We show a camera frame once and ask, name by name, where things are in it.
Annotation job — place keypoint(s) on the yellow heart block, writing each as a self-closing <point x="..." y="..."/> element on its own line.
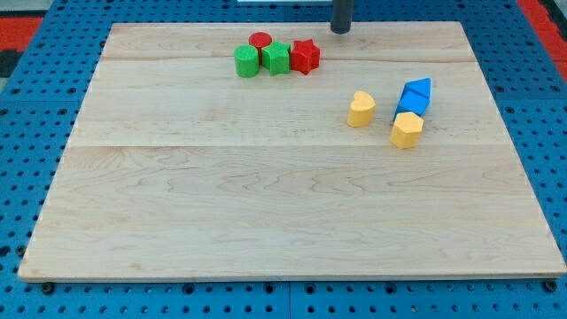
<point x="361" y="110"/>

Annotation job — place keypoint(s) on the wooden board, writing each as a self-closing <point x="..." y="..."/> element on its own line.
<point x="179" y="170"/>

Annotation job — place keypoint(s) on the green star block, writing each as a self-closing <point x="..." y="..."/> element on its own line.
<point x="276" y="58"/>

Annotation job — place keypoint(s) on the red star block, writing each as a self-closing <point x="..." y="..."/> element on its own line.
<point x="305" y="56"/>

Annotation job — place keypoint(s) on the green cylinder block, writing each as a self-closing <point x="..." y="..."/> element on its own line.
<point x="246" y="61"/>

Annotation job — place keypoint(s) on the red cylinder block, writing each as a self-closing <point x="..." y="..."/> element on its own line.
<point x="259" y="40"/>

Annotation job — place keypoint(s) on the yellow hexagon block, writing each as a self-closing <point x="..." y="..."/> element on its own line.
<point x="406" y="130"/>

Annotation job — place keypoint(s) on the blue cube block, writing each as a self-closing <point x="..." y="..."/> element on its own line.
<point x="412" y="102"/>

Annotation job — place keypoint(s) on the blue triangle block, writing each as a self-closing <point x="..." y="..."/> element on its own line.
<point x="421" y="87"/>

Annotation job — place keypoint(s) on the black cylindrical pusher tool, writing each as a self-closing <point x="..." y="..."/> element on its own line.
<point x="341" y="16"/>

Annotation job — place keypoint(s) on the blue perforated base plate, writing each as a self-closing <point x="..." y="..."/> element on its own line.
<point x="44" y="93"/>

